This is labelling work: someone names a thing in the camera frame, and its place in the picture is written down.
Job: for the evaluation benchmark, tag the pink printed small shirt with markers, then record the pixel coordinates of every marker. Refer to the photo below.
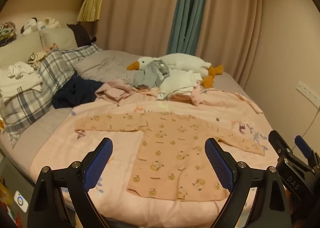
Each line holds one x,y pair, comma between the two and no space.
170,148

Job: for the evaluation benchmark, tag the yellow striped cloth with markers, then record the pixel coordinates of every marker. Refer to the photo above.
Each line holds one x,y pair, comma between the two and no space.
90,7

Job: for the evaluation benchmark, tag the pink floral cloth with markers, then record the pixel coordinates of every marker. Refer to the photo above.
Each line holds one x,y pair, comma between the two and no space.
51,47

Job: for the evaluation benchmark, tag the owl printed cloth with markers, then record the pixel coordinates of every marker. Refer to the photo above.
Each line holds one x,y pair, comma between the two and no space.
36,59

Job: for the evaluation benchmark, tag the grey clothing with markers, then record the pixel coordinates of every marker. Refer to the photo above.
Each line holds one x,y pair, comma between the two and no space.
150,75

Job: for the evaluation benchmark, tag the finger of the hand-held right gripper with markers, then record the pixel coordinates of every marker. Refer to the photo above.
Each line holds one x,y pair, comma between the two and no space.
303,146
278,143

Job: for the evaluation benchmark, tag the white device with blue light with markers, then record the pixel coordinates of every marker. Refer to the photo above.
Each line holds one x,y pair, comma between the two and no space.
20,201

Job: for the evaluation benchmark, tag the white goose plush toy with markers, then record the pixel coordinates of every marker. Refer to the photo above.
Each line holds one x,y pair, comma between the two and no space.
185,61

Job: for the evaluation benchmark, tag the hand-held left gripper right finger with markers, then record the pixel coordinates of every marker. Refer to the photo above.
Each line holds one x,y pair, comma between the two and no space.
220,165

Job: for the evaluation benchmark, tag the pink animal printed blanket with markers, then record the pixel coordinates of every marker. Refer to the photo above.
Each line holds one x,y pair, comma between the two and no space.
62,158

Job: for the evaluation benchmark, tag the black and white plush toy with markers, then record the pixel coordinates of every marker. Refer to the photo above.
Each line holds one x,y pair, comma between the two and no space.
28,26

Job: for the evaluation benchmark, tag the beige pillow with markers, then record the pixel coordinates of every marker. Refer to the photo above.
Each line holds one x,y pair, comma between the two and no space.
58,37

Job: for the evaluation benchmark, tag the white wall socket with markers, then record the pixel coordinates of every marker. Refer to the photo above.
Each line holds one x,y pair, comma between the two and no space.
308,94

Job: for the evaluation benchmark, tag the narrow pink curtain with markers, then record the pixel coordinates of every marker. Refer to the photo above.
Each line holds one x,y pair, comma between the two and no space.
230,22

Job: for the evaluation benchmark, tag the dark brown cloth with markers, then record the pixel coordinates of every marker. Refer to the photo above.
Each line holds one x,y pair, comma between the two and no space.
80,34

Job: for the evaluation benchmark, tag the grey duvet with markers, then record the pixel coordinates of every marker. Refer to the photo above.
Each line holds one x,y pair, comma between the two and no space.
107,65

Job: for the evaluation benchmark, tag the folded white garment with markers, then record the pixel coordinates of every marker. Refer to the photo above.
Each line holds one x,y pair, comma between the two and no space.
17,86

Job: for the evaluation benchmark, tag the crumpled white cloth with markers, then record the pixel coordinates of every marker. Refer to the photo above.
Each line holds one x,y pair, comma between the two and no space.
18,70

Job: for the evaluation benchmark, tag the colourful crochet item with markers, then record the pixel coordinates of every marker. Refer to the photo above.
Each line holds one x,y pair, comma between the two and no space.
7,34

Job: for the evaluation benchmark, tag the large plaid pillow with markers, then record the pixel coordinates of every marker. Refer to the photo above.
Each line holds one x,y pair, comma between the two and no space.
27,108

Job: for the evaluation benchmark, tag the pale pink clothing pile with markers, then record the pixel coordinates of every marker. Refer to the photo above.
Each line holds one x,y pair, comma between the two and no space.
112,91

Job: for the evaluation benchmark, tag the wide pink curtain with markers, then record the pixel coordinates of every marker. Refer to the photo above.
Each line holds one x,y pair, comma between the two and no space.
140,10

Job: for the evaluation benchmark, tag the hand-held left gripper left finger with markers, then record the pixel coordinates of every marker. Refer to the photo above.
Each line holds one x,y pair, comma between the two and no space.
98,165

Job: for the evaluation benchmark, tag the navy garment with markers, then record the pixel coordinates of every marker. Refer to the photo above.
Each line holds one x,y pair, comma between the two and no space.
75,93

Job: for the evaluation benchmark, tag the teal curtain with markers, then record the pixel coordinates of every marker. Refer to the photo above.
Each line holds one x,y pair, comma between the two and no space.
185,17

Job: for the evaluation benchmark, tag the white clothing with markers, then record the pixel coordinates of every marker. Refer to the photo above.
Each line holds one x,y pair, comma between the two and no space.
177,80

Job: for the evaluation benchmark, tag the pink fleece cloth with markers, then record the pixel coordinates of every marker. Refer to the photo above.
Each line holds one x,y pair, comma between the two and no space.
197,95

